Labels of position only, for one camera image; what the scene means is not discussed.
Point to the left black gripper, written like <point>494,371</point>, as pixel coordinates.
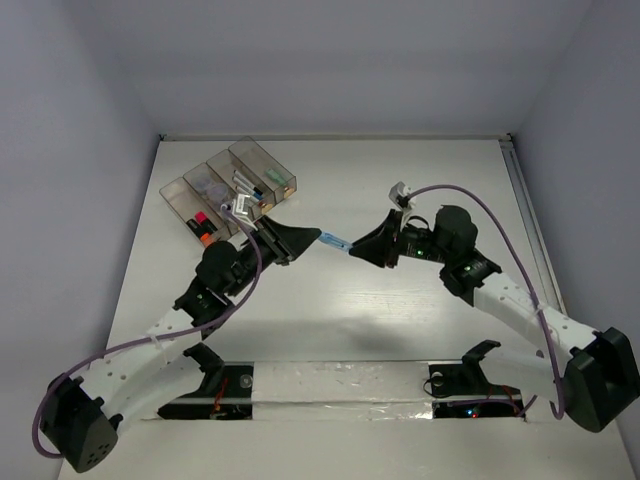
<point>285,244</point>

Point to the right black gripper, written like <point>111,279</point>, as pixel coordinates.
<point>381,242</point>

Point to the blue-capped white marker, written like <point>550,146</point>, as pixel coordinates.
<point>255,188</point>

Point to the orange highlighter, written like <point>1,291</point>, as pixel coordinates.
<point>205,239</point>

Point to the pink highlighter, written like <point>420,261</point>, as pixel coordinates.
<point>205,222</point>

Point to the black-capped white marker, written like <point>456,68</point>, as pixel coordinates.
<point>241,180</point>

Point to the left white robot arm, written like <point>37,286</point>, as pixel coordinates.
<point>87,408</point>

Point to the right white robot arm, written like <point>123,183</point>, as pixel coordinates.
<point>592,375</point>

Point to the clear four-compartment organizer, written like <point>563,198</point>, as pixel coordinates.
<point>243,172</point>

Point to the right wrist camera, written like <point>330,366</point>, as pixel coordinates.
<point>400,196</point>

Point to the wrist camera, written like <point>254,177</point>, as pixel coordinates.
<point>238,210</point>
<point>400,196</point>

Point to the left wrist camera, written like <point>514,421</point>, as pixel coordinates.
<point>238,210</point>

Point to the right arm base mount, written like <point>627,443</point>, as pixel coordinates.
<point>460,390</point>

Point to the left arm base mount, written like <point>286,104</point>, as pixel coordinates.
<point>224,391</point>

